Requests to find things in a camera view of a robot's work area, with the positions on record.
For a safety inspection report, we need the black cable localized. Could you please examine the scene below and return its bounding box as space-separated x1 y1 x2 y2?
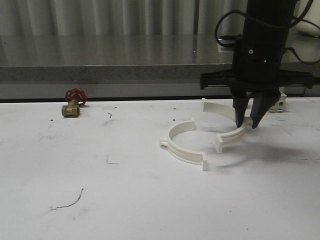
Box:
214 0 320 65

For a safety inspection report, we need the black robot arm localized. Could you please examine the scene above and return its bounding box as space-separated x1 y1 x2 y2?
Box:
200 0 320 129

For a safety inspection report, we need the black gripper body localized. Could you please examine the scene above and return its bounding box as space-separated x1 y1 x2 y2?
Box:
200 41 315 92

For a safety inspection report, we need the brass valve red handwheel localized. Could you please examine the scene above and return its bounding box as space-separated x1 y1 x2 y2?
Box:
61 88 88 118

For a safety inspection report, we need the white half pipe clamp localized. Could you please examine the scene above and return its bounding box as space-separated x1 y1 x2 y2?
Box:
159 117 209 172

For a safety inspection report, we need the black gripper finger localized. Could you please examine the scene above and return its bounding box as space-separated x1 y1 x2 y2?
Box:
232 94 250 127
250 89 280 129

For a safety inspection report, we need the white container in background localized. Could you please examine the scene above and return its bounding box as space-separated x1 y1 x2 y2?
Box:
296 0 320 37

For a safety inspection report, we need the white circuit breaker red switch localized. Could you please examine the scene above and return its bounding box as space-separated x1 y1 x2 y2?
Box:
268 93 287 113

